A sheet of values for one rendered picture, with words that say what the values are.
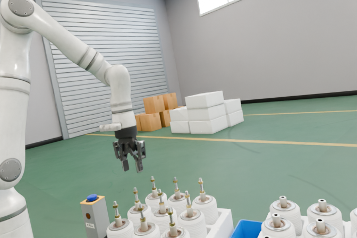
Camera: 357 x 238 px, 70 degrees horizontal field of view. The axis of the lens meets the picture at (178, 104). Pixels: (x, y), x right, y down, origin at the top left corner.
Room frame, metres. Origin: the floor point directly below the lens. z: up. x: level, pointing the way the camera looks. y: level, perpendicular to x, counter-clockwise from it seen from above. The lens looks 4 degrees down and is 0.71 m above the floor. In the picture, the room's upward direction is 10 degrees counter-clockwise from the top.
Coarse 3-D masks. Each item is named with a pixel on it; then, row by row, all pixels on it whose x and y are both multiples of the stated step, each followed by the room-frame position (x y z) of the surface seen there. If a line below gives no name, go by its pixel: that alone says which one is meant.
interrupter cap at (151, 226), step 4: (140, 224) 0.88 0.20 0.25; (148, 224) 0.87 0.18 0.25; (152, 224) 0.87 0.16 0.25; (136, 228) 0.86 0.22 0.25; (140, 228) 0.86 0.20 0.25; (148, 228) 0.85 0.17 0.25; (152, 228) 0.84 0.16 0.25; (136, 232) 0.84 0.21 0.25; (140, 232) 0.83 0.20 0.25; (144, 232) 0.83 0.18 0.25; (148, 232) 0.82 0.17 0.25
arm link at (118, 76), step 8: (112, 72) 0.81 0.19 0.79; (120, 72) 0.81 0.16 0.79; (128, 72) 0.84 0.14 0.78; (112, 80) 0.81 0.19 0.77; (120, 80) 0.82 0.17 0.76; (128, 80) 0.83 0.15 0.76; (112, 88) 0.81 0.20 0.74; (120, 88) 0.82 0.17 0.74; (128, 88) 0.84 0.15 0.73; (112, 96) 0.82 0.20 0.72; (120, 96) 0.82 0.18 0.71; (128, 96) 0.84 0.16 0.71; (112, 104) 0.83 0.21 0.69; (120, 104) 0.82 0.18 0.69; (128, 104) 0.84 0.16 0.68; (112, 112) 0.84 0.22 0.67; (120, 112) 0.82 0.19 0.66
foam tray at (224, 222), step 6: (222, 210) 1.02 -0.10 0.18; (228, 210) 1.01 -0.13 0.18; (222, 216) 0.98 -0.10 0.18; (228, 216) 0.99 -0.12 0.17; (216, 222) 0.94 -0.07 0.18; (222, 222) 0.94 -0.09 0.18; (228, 222) 0.99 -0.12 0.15; (210, 228) 0.91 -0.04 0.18; (216, 228) 0.90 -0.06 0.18; (222, 228) 0.93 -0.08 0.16; (228, 228) 0.98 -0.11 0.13; (210, 234) 0.87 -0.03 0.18; (216, 234) 0.88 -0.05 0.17; (222, 234) 0.92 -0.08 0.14; (228, 234) 0.97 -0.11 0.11
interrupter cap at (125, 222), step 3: (123, 219) 0.94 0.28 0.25; (126, 219) 0.93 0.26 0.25; (114, 222) 0.93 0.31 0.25; (123, 222) 0.92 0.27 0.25; (126, 222) 0.91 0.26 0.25; (129, 222) 0.91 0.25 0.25; (111, 225) 0.91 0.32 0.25; (114, 225) 0.91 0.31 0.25; (123, 225) 0.89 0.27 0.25; (126, 225) 0.89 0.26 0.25; (111, 228) 0.89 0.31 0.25; (114, 228) 0.88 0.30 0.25; (117, 228) 0.88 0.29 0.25; (120, 228) 0.88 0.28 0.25
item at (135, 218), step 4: (148, 208) 1.00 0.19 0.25; (128, 212) 1.00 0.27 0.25; (144, 212) 0.98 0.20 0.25; (148, 212) 0.99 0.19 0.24; (128, 216) 0.99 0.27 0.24; (132, 216) 0.97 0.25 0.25; (136, 216) 0.97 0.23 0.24; (140, 216) 0.97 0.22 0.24; (144, 216) 0.97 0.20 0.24; (148, 216) 0.99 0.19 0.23; (132, 220) 0.97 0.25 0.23; (136, 220) 0.97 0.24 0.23; (148, 220) 0.98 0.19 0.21; (136, 224) 0.97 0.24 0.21
